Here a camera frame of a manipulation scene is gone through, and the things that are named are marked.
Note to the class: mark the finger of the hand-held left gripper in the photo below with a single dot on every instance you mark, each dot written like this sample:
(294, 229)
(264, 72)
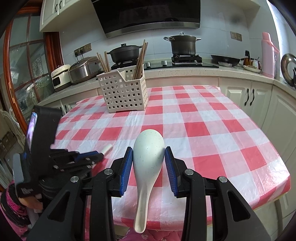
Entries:
(74, 166)
(89, 156)

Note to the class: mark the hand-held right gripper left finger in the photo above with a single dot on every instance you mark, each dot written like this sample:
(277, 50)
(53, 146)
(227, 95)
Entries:
(126, 171)

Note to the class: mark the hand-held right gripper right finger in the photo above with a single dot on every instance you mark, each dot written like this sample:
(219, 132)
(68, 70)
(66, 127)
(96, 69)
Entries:
(170, 171)

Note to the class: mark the white ceramic spoon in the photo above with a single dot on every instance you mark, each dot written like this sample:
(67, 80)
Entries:
(107, 149)

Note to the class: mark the speckled pale ceramic spoon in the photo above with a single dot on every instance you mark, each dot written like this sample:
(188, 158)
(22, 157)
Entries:
(148, 153)

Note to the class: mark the white perforated plastic basket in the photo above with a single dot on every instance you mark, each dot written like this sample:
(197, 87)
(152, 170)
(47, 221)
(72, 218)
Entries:
(124, 92)

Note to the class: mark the bunch of chopsticks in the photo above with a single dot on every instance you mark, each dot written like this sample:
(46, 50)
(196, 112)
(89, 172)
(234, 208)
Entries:
(138, 67)

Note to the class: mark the person's left forearm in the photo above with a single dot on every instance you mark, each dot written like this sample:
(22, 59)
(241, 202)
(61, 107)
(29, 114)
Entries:
(13, 208)

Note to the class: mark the person's left hand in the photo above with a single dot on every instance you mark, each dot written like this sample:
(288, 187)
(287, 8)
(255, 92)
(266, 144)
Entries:
(31, 204)

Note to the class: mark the cream carved chair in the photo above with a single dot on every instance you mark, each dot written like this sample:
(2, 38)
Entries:
(10, 127)

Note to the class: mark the red white checked tablecloth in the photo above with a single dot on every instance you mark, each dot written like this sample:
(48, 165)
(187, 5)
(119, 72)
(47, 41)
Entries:
(196, 129)

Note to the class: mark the white electric cooker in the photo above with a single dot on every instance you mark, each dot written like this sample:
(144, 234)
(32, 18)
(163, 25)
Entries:
(60, 78)

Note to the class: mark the wooden framed glass door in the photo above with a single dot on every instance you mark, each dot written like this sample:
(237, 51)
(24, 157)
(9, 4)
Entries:
(25, 69)

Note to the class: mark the pink floral cloth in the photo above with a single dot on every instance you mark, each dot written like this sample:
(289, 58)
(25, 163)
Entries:
(148, 236)

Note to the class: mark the silver rice cooker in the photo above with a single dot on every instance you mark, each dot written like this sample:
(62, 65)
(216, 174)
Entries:
(84, 70)

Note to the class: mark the white kitchen countertop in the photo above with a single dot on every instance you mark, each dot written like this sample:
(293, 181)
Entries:
(196, 70)

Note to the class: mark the black gas stove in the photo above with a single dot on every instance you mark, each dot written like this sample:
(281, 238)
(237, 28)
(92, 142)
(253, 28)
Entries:
(161, 64)

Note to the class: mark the black casserole pot with lid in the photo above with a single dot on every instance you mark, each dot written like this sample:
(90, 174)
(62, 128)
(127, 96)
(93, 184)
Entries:
(124, 54)

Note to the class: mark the black frying pan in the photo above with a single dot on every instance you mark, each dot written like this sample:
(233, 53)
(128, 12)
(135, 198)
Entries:
(225, 60)

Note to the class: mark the black stock pot with lid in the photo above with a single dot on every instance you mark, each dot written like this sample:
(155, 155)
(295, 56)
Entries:
(182, 45)

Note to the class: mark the tray with small bottles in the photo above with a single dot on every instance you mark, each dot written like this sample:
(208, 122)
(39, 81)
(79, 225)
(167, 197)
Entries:
(251, 64)

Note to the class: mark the pink thermos flask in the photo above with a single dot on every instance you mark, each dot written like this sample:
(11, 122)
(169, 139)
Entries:
(268, 58)

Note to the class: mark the black range hood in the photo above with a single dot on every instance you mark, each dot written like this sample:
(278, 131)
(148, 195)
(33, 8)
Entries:
(148, 14)

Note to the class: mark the black kettle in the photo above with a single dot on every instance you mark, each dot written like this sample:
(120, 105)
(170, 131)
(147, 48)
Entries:
(294, 78)

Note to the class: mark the gold wall socket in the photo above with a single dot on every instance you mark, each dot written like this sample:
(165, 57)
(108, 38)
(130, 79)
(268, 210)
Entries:
(82, 49)

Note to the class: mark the cream wall cabinet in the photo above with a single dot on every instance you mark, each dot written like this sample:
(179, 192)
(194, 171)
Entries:
(64, 11)

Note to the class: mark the gold wall switch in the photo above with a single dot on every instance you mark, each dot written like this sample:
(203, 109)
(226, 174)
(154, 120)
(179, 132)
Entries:
(235, 36)

